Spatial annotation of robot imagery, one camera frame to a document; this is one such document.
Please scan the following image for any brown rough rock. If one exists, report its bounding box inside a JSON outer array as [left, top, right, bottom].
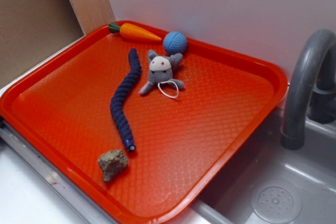
[[98, 150, 129, 183]]

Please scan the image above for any grey plush mouse toy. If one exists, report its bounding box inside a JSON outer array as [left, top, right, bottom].
[[139, 50, 185, 99]]

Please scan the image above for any orange plastic tray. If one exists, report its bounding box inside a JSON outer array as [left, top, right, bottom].
[[1, 26, 287, 223]]

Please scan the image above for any dark blue fabric worm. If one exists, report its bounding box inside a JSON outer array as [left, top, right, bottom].
[[110, 48, 142, 152]]

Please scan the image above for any blue rubber ball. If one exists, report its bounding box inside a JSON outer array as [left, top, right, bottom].
[[163, 31, 187, 55]]

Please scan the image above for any orange plastic toy carrot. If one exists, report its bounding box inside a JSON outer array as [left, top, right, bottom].
[[108, 22, 162, 42]]

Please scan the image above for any grey plastic sink basin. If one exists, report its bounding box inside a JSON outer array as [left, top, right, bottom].
[[192, 109, 335, 223]]

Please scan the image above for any grey plastic faucet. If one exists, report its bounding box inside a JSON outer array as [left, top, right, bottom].
[[281, 29, 335, 150]]

